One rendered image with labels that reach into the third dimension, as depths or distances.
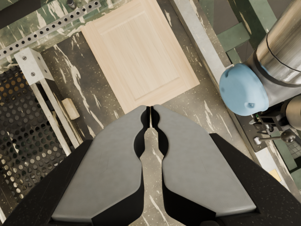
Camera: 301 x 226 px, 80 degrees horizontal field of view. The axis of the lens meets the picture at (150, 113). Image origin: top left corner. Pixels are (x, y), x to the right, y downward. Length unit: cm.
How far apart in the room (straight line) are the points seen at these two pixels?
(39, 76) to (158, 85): 43
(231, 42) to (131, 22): 42
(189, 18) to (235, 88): 54
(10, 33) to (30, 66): 16
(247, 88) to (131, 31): 59
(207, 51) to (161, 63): 18
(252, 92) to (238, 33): 65
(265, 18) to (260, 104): 61
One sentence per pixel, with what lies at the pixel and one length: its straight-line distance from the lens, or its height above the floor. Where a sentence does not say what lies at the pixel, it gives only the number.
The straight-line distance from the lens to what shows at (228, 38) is 87.
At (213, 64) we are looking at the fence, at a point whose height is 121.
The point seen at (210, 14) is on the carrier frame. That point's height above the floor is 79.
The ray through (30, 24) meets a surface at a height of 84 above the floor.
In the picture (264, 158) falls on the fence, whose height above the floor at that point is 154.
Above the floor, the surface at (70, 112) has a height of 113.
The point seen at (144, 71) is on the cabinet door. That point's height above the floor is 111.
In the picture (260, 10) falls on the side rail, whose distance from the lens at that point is 87.
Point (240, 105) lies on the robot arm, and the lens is 28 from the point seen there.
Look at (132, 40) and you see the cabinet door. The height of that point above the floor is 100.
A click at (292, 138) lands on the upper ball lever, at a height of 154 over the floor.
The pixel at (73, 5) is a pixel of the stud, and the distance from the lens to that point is 80.
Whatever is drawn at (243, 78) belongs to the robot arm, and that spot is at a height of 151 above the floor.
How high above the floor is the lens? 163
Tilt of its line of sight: 34 degrees down
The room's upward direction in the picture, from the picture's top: 152 degrees clockwise
